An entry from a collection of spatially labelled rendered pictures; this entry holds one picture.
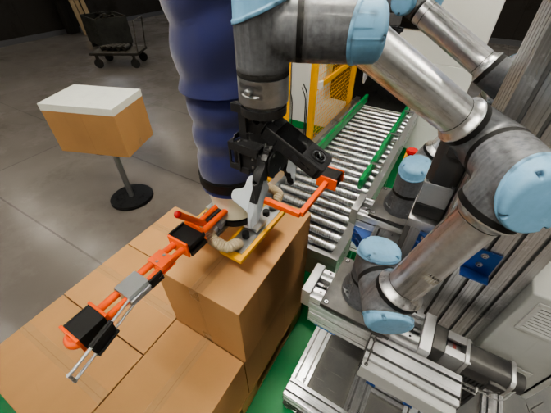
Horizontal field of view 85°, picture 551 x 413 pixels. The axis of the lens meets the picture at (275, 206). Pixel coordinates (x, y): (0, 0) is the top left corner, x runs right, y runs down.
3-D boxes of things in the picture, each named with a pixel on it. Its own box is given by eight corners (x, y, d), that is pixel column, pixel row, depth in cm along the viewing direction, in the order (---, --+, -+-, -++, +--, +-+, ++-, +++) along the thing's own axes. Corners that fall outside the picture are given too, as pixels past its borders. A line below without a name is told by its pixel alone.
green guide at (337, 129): (357, 99, 343) (359, 92, 337) (366, 102, 339) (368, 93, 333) (292, 167, 239) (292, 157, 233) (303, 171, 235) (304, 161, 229)
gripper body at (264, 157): (253, 152, 58) (250, 88, 50) (293, 165, 55) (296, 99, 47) (229, 171, 53) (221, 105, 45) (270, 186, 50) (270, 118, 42)
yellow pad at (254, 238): (269, 201, 131) (269, 192, 128) (289, 210, 127) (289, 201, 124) (219, 253, 109) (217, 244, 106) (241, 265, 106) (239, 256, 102)
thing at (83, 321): (97, 310, 81) (89, 300, 78) (114, 324, 78) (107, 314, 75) (66, 336, 76) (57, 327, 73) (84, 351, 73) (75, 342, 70)
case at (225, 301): (246, 238, 183) (241, 187, 157) (305, 265, 168) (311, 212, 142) (176, 319, 144) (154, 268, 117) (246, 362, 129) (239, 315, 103)
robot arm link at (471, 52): (499, 120, 87) (379, 12, 94) (508, 108, 93) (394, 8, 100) (542, 88, 77) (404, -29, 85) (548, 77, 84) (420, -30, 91)
